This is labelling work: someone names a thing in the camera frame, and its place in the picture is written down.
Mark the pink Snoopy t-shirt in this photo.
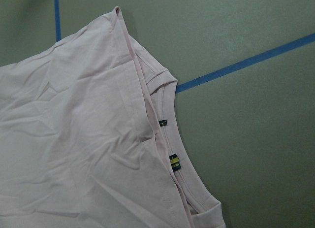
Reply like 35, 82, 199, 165
0, 7, 225, 228

